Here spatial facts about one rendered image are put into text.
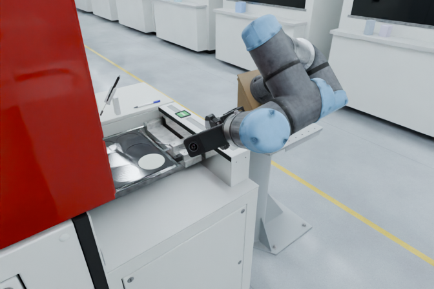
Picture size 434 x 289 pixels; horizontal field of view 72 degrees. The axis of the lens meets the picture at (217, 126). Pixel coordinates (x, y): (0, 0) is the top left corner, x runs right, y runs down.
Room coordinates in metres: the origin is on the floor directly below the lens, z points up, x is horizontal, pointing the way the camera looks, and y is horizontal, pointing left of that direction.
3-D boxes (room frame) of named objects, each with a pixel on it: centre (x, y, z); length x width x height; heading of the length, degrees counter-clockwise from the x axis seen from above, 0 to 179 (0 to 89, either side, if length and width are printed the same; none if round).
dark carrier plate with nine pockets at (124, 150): (0.95, 0.41, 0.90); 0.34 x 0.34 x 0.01; 38
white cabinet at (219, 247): (1.08, 0.37, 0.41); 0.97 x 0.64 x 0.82; 38
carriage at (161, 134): (1.13, 0.21, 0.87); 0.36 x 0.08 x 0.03; 38
